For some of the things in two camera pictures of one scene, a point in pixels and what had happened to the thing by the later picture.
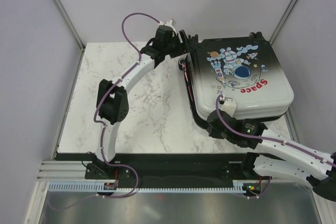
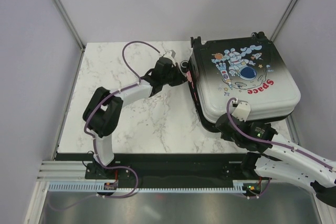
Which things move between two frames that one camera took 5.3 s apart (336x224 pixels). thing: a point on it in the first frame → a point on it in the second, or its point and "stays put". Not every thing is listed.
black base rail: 147,170 stays put
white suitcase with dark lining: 247,70 stays put
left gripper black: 183,48 → 180,78
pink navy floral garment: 184,65 → 189,79
